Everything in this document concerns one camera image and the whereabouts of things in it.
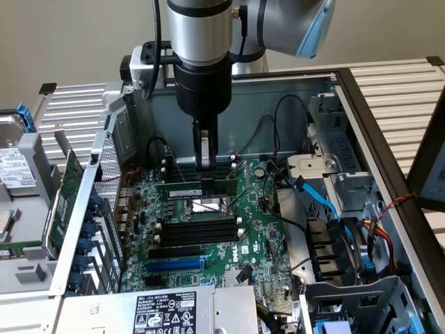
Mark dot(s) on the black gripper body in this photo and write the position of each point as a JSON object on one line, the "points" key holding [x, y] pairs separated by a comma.
{"points": [[203, 90]]}

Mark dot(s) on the green RAM stick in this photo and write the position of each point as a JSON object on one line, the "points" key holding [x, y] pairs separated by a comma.
{"points": [[7, 252], [177, 191]]}

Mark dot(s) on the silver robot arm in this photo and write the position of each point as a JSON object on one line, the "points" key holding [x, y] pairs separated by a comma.
{"points": [[198, 28]]}

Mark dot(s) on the RAM slot white clips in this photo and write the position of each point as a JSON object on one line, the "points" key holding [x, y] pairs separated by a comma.
{"points": [[163, 170], [233, 157], [239, 220], [159, 237]]}

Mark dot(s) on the open black PC case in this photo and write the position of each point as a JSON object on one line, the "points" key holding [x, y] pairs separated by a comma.
{"points": [[250, 94]]}

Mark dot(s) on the coin cell battery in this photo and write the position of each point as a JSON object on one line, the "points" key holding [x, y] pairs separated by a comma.
{"points": [[259, 172]]}

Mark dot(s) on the socket locking lever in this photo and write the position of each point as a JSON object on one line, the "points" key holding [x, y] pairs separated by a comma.
{"points": [[240, 200]]}

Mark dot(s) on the CPU socket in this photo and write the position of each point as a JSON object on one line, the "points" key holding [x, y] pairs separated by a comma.
{"points": [[208, 208]]}

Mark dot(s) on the green Dell motherboard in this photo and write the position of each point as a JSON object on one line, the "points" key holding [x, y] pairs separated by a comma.
{"points": [[257, 240]]}

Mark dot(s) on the metal disk bay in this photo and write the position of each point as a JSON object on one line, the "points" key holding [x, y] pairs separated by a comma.
{"points": [[333, 139]]}

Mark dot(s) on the long black expansion slot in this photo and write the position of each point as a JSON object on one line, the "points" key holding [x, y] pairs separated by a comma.
{"points": [[174, 253]]}

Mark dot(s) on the blue expansion slot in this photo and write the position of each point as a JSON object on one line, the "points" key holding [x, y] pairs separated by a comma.
{"points": [[174, 266]]}

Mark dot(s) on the dark blue slot clip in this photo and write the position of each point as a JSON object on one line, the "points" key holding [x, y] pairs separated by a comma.
{"points": [[75, 280], [95, 202], [88, 229], [80, 261], [84, 245]]}

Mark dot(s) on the black motherboard plug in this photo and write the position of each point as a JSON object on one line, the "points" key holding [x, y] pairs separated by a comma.
{"points": [[243, 273]]}

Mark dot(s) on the silver chipset heatsink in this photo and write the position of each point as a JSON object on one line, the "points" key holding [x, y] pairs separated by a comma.
{"points": [[231, 278]]}

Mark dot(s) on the short black expansion slot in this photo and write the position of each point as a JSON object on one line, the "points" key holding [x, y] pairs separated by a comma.
{"points": [[153, 282]]}

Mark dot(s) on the black table end cap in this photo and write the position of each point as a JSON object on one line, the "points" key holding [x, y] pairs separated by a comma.
{"points": [[47, 88], [435, 61]]}

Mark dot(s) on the green graphics card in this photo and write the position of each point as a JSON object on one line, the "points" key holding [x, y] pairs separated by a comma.
{"points": [[64, 205]]}

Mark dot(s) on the grey parts rack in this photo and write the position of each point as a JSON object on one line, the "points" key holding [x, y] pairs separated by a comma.
{"points": [[31, 212]]}

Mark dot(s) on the silver power supply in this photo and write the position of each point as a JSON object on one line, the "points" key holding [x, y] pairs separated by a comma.
{"points": [[111, 313]]}

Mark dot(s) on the silver hard disk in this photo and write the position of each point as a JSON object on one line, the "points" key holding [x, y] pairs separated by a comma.
{"points": [[14, 163]]}

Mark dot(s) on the black framed monitor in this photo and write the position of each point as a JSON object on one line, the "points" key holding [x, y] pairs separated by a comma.
{"points": [[422, 167]]}

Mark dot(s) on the grey metal drive cage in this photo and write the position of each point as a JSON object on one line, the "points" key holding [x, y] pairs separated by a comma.
{"points": [[358, 299]]}

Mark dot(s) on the silver CPU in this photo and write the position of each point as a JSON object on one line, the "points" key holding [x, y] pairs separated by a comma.
{"points": [[7, 226]]}

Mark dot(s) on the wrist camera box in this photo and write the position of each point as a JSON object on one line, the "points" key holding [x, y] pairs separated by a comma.
{"points": [[139, 69]]}

